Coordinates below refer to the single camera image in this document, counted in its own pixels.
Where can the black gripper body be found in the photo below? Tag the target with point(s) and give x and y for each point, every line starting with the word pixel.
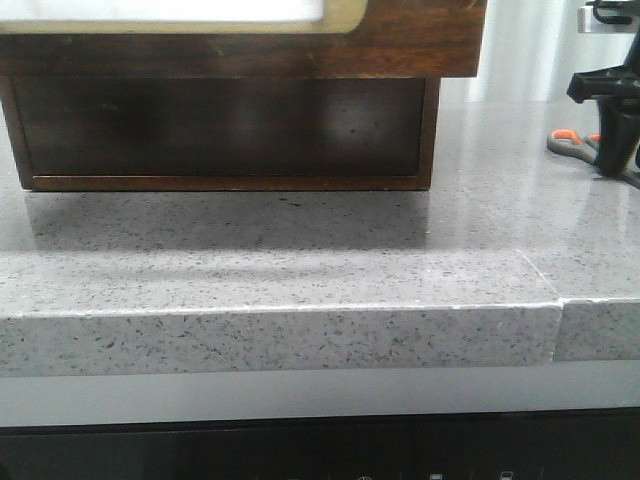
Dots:
pixel 618 84

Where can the dark wooden drawer cabinet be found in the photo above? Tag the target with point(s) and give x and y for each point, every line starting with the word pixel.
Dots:
pixel 205 134

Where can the dark wooden drawer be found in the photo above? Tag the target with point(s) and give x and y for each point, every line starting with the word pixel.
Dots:
pixel 395 39

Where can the black appliance front panel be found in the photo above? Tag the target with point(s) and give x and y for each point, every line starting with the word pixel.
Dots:
pixel 561 444

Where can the white pleated curtain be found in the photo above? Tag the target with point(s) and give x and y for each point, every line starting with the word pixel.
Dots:
pixel 531 49

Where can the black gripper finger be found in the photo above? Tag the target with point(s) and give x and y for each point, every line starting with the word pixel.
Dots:
pixel 619 130

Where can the orange and grey scissors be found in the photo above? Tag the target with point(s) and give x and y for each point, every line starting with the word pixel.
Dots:
pixel 570 143

